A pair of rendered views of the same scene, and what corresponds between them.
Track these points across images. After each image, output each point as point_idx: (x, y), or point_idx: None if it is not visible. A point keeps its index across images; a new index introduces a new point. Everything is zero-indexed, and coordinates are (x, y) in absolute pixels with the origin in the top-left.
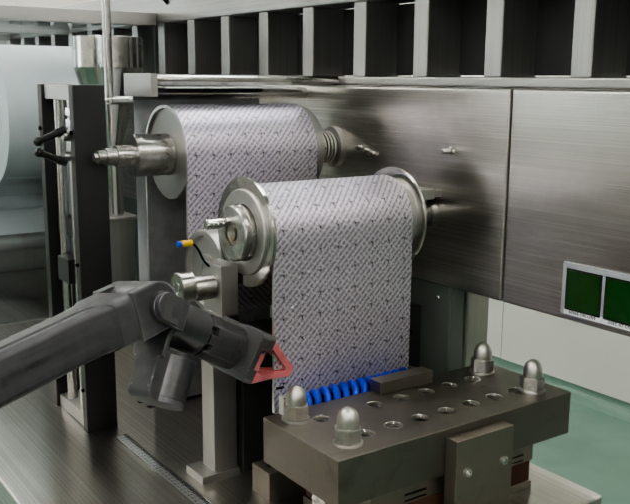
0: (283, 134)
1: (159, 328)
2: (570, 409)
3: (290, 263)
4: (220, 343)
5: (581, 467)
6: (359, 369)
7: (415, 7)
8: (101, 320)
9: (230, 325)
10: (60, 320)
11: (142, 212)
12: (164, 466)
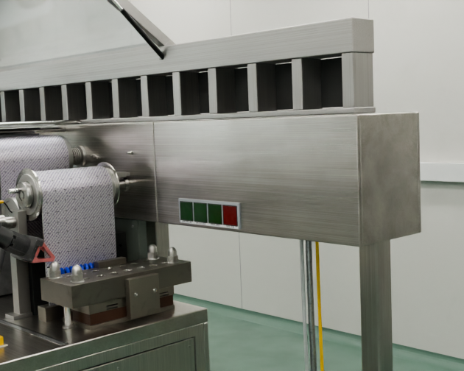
0: (50, 149)
1: None
2: (285, 336)
3: (50, 207)
4: (17, 243)
5: (285, 366)
6: (90, 259)
7: (112, 85)
8: None
9: (21, 235)
10: None
11: None
12: None
